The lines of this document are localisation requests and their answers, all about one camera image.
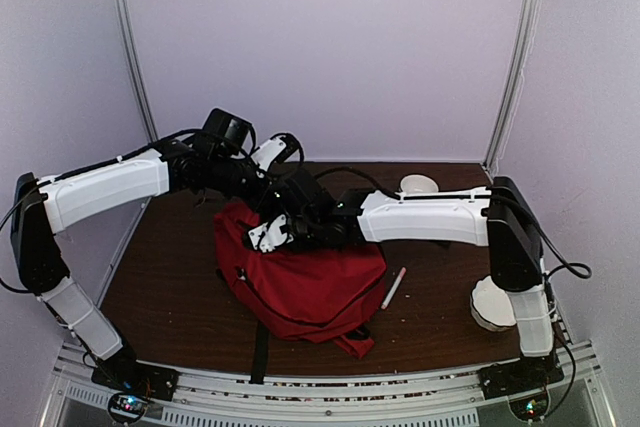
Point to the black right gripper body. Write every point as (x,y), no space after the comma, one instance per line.
(306,230)

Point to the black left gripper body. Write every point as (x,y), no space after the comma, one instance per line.
(254,199)

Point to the red backpack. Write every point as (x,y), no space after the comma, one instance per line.
(316,296)

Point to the white pink marker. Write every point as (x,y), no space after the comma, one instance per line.
(393,289)

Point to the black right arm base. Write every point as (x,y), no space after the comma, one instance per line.
(519,376)

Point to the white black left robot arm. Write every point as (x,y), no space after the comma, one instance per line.
(222,155)

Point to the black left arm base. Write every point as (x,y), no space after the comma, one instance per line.
(137,379)

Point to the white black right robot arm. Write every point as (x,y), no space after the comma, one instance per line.
(496,217)

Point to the white dark-rimmed bowl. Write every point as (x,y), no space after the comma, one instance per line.
(418,184)

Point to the white scalloped dish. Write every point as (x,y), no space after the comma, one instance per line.
(490,307)

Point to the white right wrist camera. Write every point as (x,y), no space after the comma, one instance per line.
(269,236)

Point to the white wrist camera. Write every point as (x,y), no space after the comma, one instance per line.
(269,236)
(275,150)

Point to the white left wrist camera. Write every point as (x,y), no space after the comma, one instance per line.
(275,150)

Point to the aluminium front rail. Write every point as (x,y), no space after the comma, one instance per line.
(445,397)

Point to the left aluminium frame post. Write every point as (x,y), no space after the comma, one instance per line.
(134,69)

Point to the aluminium frame post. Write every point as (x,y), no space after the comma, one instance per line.
(134,69)
(525,33)

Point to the right aluminium frame post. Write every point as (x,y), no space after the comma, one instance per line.
(525,33)

